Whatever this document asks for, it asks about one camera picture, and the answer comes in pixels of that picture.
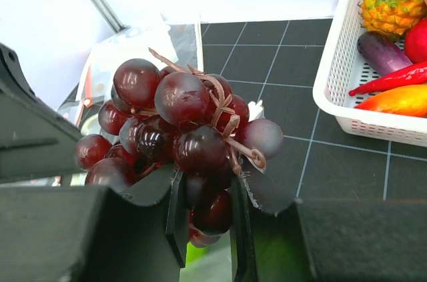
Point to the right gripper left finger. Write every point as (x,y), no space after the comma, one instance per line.
(92,233)

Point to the purple toy eggplant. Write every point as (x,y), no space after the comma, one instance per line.
(381,53)

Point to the red toy chili pepper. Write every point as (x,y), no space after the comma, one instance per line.
(412,75)

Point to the orange red toy mango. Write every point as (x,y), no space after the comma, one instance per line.
(407,100)

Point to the purple toy grape bunch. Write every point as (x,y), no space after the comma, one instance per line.
(183,116)

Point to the toy peach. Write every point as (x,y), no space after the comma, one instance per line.
(415,42)

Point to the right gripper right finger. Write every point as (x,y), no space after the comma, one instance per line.
(277,237)

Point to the green toy watermelon ball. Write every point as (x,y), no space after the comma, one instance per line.
(194,254)

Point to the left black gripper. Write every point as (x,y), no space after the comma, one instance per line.
(36,141)

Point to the white-dotted zip bag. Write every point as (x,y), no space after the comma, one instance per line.
(140,45)

